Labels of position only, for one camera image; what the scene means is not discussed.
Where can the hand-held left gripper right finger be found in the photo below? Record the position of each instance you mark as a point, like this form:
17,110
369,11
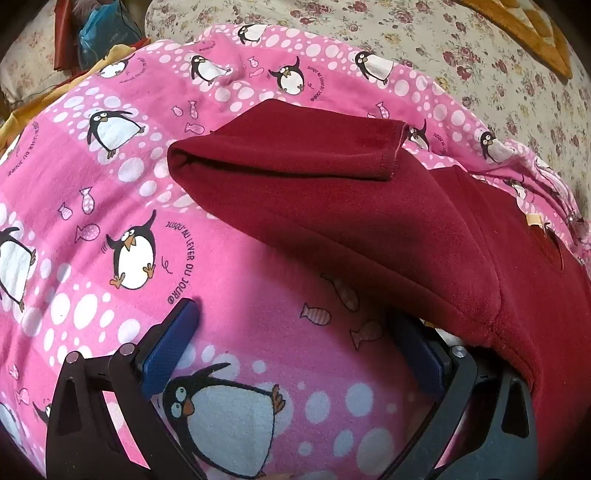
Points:
422,357

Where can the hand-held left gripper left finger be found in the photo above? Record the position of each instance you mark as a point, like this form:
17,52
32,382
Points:
168,344

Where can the dark red fleece garment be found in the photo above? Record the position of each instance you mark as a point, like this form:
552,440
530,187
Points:
346,207

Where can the pink penguin print blanket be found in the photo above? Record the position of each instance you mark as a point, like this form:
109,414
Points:
152,138

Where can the yellow cloth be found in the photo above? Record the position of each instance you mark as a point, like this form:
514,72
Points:
99,60

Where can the pale floral pillow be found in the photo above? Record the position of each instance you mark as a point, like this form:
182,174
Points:
32,60

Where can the blue plastic bag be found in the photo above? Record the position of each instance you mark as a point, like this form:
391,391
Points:
106,27

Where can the red cloth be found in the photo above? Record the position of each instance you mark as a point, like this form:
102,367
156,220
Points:
64,37

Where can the floral bedsheet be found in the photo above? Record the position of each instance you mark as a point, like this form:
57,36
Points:
415,32

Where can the orange patterned cushion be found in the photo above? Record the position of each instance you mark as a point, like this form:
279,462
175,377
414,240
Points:
531,27

